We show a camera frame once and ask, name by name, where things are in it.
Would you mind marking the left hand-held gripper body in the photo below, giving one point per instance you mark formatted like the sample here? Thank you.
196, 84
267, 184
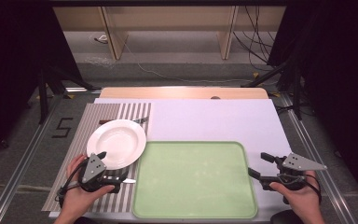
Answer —
93, 169

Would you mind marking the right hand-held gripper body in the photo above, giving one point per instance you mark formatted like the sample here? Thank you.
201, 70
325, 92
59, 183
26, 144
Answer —
295, 163

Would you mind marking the silver table knife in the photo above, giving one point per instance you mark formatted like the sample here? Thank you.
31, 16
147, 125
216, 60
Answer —
130, 180

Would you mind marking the white plate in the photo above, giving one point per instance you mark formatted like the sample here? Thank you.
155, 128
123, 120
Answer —
119, 143

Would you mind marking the person's left hand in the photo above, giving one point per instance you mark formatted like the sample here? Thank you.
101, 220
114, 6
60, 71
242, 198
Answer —
77, 199

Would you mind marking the person's right hand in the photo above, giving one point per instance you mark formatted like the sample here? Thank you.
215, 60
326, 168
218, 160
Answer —
304, 199

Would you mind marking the striped placemat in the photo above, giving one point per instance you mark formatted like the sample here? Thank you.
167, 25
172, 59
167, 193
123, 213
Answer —
105, 112

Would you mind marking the white table sheet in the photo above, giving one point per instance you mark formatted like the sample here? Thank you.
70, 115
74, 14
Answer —
214, 119

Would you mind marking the light green tray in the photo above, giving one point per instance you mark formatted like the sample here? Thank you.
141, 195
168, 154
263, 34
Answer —
195, 180

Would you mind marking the black metal stand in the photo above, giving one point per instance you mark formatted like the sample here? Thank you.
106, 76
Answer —
296, 90
43, 93

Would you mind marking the light wooden table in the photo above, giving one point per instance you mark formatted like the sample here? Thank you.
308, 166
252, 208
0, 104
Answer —
183, 92

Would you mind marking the dark curtain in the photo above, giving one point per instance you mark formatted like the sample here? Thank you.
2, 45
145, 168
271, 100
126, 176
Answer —
338, 62
15, 62

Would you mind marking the aluminium floor rail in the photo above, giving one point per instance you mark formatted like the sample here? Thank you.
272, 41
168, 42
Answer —
323, 155
18, 174

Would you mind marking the light wooden furniture frame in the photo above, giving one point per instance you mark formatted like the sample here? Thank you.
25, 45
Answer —
115, 34

